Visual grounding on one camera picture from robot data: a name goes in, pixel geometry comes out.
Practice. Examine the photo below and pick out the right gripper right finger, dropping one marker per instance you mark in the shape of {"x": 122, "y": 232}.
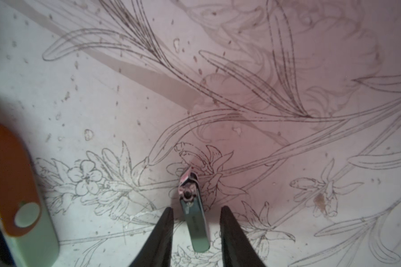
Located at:
{"x": 236, "y": 248}

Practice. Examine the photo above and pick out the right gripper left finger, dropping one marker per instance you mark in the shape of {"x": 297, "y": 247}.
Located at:
{"x": 157, "y": 250}

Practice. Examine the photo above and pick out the small nail clipper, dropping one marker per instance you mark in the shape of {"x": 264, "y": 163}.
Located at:
{"x": 193, "y": 211}

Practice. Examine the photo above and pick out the green case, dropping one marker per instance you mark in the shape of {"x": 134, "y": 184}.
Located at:
{"x": 24, "y": 220}

